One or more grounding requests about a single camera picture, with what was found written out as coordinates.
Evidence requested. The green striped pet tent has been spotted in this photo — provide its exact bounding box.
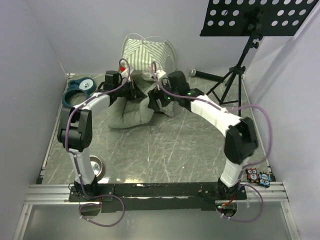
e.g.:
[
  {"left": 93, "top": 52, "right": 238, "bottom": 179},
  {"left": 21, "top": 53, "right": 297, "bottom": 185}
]
[{"left": 121, "top": 33, "right": 177, "bottom": 72}]

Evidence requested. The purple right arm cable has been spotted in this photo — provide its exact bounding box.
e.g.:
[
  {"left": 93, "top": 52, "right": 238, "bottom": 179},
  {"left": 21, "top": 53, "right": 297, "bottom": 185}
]
[{"left": 151, "top": 61, "right": 273, "bottom": 223}]

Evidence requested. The teal double pet bowl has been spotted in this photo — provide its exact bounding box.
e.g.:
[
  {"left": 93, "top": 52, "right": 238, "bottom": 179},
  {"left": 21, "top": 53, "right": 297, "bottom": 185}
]
[{"left": 62, "top": 77, "right": 97, "bottom": 108}]

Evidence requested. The green checkered pet cushion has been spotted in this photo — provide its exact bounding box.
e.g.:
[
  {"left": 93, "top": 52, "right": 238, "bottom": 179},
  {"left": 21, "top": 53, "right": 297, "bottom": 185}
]
[{"left": 107, "top": 71, "right": 181, "bottom": 130}]

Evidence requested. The black handheld microphone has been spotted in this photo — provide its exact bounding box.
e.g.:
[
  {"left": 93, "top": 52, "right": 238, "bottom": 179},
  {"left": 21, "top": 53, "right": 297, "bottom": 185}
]
[{"left": 188, "top": 68, "right": 223, "bottom": 82}]

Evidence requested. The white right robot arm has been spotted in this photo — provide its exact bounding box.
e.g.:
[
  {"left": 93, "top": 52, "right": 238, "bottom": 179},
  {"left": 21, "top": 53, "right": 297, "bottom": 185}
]
[{"left": 148, "top": 70, "right": 258, "bottom": 200}]

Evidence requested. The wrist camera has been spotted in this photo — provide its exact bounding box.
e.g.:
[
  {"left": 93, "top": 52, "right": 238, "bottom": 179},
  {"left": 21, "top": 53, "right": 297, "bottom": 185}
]
[
  {"left": 119, "top": 65, "right": 133, "bottom": 78},
  {"left": 155, "top": 70, "right": 168, "bottom": 82}
]

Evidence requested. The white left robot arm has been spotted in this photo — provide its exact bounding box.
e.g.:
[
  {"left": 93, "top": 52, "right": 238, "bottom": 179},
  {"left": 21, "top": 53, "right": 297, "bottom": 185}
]
[{"left": 57, "top": 68, "right": 139, "bottom": 201}]

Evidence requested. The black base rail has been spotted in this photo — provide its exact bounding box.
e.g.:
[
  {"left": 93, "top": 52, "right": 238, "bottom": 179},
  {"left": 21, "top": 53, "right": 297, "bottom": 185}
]
[{"left": 68, "top": 182, "right": 247, "bottom": 213}]

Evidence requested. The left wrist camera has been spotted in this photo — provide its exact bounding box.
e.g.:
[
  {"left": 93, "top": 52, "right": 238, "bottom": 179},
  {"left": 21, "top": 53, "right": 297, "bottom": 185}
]
[{"left": 119, "top": 65, "right": 133, "bottom": 78}]

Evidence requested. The black music stand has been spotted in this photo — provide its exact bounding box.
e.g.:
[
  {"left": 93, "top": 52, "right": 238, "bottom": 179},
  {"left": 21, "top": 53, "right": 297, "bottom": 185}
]
[{"left": 200, "top": 0, "right": 318, "bottom": 105}]

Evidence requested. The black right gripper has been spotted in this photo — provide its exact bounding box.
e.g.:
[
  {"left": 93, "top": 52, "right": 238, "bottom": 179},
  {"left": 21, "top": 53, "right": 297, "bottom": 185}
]
[{"left": 148, "top": 78, "right": 180, "bottom": 112}]

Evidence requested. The round metal lid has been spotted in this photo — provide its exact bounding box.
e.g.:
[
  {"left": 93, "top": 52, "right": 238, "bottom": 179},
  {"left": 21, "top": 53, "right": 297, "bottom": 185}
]
[{"left": 89, "top": 155, "right": 104, "bottom": 178}]

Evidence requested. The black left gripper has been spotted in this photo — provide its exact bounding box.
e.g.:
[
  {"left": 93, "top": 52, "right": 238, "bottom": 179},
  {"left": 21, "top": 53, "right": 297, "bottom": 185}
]
[{"left": 114, "top": 78, "right": 147, "bottom": 101}]

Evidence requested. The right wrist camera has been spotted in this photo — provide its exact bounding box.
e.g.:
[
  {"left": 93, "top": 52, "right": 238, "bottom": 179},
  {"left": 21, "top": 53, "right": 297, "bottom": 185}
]
[{"left": 155, "top": 70, "right": 168, "bottom": 82}]

